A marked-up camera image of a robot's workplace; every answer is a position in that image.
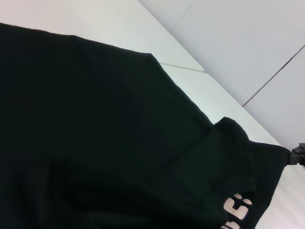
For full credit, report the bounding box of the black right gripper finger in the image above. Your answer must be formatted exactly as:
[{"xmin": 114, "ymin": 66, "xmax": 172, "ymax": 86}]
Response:
[
  {"xmin": 287, "ymin": 152, "xmax": 305, "ymax": 166},
  {"xmin": 291, "ymin": 142, "xmax": 305, "ymax": 155}
]

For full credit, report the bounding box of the black t-shirt with white print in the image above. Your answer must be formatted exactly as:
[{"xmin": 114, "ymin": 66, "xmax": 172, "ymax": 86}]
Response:
[{"xmin": 0, "ymin": 22, "xmax": 293, "ymax": 229}]

